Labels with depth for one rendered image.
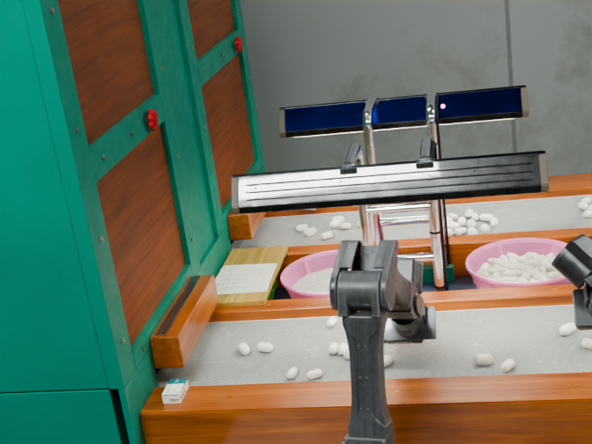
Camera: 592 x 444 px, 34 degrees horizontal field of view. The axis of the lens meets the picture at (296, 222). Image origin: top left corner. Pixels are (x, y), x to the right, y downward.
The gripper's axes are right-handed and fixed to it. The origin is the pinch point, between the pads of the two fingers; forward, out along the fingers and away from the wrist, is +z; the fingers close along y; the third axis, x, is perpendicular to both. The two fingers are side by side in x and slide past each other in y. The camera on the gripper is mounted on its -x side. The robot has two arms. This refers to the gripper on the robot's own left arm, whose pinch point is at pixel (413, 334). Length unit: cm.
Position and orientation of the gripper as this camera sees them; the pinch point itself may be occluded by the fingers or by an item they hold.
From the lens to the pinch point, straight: 198.8
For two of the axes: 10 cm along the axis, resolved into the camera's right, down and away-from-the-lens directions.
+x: 0.0, 9.4, -3.4
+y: -9.8, 0.7, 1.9
